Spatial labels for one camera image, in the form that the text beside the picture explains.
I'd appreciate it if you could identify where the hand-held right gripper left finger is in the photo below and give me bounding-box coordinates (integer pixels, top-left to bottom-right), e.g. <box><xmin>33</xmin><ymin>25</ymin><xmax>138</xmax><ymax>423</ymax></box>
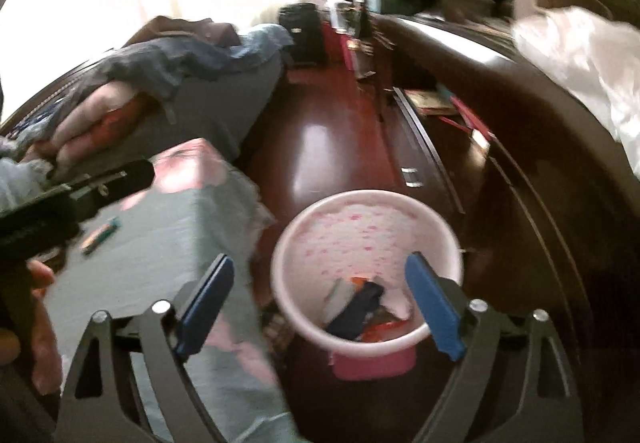
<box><xmin>56</xmin><ymin>253</ymin><xmax>236</xmax><ymax>443</ymax></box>

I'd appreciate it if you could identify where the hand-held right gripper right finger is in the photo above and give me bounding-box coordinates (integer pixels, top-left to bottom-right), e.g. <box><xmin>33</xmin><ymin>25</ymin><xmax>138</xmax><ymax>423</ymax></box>
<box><xmin>404</xmin><ymin>250</ymin><xmax>584</xmax><ymax>443</ymax></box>

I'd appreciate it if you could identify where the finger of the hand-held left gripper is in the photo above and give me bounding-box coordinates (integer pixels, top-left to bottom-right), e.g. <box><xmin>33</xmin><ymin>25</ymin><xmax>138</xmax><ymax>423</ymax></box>
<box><xmin>65</xmin><ymin>159</ymin><xmax>156</xmax><ymax>220</ymax></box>

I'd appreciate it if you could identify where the white tissue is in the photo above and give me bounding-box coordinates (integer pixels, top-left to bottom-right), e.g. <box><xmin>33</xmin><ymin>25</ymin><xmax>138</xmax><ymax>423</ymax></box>
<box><xmin>387</xmin><ymin>288</ymin><xmax>417</xmax><ymax>320</ymax></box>

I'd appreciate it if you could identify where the red wrapper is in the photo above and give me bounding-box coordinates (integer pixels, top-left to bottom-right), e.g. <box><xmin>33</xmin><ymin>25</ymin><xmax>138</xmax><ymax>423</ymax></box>
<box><xmin>362</xmin><ymin>318</ymin><xmax>417</xmax><ymax>343</ymax></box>

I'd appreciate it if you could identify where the white packet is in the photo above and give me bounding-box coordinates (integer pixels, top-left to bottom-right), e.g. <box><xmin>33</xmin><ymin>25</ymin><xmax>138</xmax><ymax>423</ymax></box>
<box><xmin>325</xmin><ymin>279</ymin><xmax>361</xmax><ymax>320</ymax></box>

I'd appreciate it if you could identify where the pink white waste bin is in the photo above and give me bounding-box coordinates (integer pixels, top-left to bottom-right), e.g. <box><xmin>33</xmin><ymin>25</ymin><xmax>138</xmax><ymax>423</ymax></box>
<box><xmin>270</xmin><ymin>190</ymin><xmax>464</xmax><ymax>382</ymax></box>

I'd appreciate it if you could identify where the person's left hand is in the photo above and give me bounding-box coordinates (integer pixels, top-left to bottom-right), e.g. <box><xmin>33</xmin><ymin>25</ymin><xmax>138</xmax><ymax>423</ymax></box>
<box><xmin>0</xmin><ymin>259</ymin><xmax>65</xmax><ymax>396</ymax></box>

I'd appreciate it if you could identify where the light blue garment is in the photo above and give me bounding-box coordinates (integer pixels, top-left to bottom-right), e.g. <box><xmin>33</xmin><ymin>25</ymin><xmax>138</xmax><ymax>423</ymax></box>
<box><xmin>0</xmin><ymin>157</ymin><xmax>52</xmax><ymax>215</ymax></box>

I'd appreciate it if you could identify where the green floral tablecloth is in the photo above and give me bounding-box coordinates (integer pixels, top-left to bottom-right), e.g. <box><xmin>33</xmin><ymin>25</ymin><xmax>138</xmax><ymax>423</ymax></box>
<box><xmin>44</xmin><ymin>138</ymin><xmax>302</xmax><ymax>443</ymax></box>

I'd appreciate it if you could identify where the pink folded quilt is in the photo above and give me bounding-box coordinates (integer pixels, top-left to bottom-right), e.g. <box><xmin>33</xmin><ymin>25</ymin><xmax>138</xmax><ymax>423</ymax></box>
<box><xmin>25</xmin><ymin>82</ymin><xmax>147</xmax><ymax>165</ymax></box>

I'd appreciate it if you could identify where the grey green bed mattress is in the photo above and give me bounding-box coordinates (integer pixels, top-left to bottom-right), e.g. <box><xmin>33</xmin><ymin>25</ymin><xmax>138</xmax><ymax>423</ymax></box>
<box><xmin>75</xmin><ymin>54</ymin><xmax>287</xmax><ymax>175</ymax></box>

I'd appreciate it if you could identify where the blue grey duvet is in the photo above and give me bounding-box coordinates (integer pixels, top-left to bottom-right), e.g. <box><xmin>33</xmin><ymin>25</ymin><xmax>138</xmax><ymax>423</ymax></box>
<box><xmin>60</xmin><ymin>24</ymin><xmax>294</xmax><ymax>125</ymax></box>

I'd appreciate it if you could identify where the dark wooden dresser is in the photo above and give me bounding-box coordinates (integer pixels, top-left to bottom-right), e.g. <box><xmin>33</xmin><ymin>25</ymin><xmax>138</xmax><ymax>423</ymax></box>
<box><xmin>350</xmin><ymin>16</ymin><xmax>640</xmax><ymax>443</ymax></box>

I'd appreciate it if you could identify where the brown blanket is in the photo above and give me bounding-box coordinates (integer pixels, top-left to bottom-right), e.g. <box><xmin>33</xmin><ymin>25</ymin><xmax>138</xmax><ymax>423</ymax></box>
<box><xmin>127</xmin><ymin>15</ymin><xmax>242</xmax><ymax>47</ymax></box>

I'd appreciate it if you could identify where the red book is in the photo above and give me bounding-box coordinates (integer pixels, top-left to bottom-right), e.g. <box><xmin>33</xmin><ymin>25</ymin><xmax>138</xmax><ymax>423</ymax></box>
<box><xmin>404</xmin><ymin>83</ymin><xmax>497</xmax><ymax>150</ymax></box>

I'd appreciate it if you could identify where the black suitcase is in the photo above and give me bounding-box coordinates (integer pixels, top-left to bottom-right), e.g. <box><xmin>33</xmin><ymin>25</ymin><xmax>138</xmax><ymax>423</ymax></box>
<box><xmin>277</xmin><ymin>3</ymin><xmax>326</xmax><ymax>67</ymax></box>

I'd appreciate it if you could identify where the red container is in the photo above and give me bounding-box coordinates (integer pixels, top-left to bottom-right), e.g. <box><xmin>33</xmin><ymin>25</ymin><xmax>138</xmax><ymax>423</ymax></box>
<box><xmin>320</xmin><ymin>20</ymin><xmax>352</xmax><ymax>67</ymax></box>

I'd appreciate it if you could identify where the white plastic bag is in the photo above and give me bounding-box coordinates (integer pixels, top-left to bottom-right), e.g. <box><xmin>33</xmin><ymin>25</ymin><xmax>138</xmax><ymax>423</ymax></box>
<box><xmin>512</xmin><ymin>6</ymin><xmax>640</xmax><ymax>175</ymax></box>

